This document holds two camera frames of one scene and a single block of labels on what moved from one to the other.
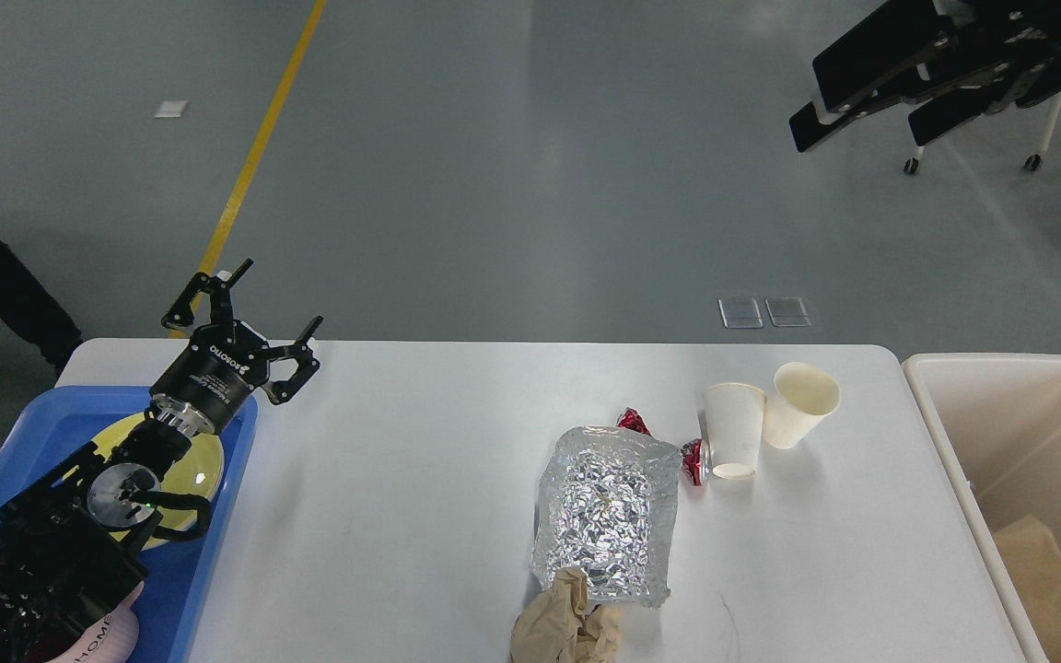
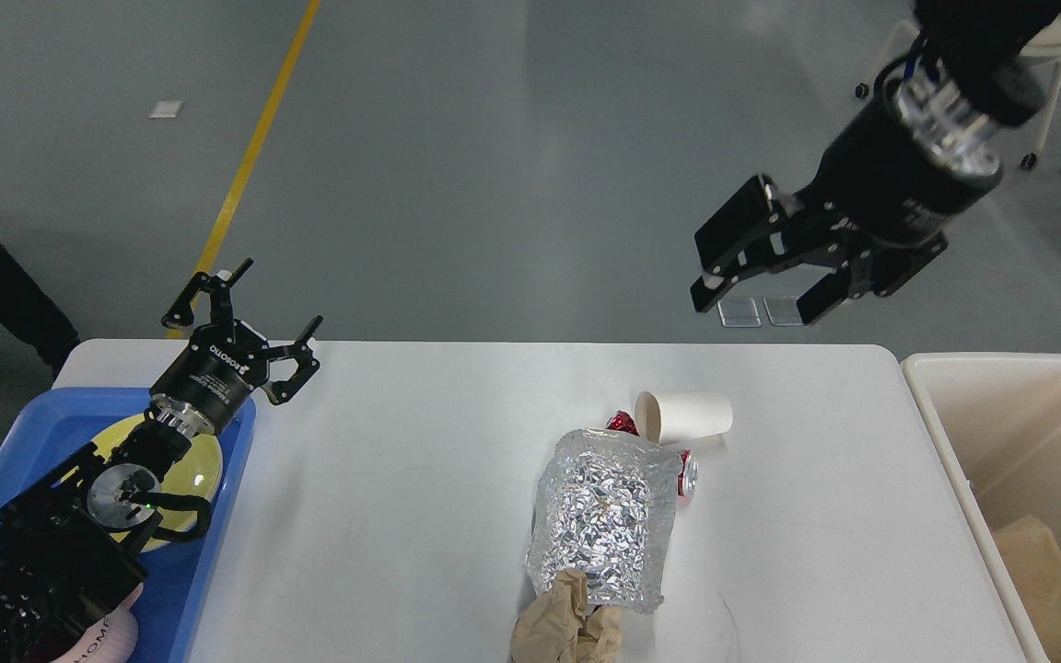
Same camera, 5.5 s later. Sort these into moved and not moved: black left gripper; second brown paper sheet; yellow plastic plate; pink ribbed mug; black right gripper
Moved: black right gripper
Not moved: yellow plastic plate; second brown paper sheet; pink ribbed mug; black left gripper
